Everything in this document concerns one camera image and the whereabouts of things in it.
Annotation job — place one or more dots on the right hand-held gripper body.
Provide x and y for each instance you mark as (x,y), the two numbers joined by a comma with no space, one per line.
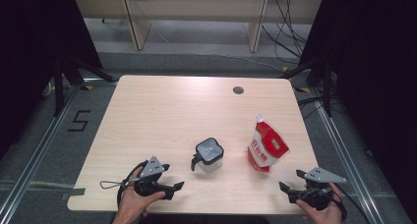
(319,177)

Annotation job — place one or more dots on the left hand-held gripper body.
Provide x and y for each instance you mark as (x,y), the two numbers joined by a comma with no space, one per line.
(149,171)

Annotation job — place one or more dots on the red and white sugar bag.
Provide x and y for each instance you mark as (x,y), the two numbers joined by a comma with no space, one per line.
(267,145)

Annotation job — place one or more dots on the person's left hand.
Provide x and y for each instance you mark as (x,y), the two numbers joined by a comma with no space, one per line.
(136,202)

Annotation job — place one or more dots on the person's right hand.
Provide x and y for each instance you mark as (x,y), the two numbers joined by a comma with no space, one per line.
(324,214)

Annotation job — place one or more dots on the grey tape strip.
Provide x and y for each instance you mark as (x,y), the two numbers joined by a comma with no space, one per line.
(73,193)

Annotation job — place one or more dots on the yellow tape piece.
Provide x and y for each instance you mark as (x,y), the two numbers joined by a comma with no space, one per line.
(87,87)
(303,90)
(285,68)

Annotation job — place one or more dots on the black metal stand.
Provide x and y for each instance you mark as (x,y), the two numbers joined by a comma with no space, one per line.
(59,86)
(326,86)

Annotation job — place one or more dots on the grey round table grommet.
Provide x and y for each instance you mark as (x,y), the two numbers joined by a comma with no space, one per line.
(238,90)

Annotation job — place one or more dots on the black curtain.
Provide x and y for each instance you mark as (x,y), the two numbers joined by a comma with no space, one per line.
(377,70)
(29,53)

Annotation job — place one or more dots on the aluminium floor rail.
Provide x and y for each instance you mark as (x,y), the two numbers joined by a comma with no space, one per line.
(347,158)
(36,152)

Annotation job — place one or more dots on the light wooden shelf frame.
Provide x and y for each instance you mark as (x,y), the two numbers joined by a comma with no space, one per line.
(196,6)

